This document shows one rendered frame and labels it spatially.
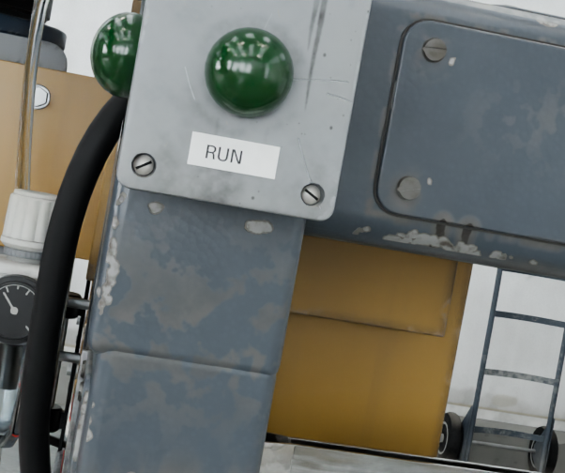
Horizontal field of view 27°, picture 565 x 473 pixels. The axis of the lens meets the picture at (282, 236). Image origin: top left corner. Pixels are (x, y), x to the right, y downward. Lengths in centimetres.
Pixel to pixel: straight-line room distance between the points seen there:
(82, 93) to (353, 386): 27
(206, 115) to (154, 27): 3
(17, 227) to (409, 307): 24
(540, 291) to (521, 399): 55
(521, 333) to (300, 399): 530
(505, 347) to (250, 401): 558
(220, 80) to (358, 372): 41
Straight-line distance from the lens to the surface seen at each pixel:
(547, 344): 610
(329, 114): 40
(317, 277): 70
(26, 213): 66
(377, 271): 71
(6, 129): 82
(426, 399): 78
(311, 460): 63
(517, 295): 601
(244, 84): 38
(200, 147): 40
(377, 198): 46
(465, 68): 47
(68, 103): 82
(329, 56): 40
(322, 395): 76
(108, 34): 41
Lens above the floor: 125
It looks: 3 degrees down
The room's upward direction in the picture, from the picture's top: 10 degrees clockwise
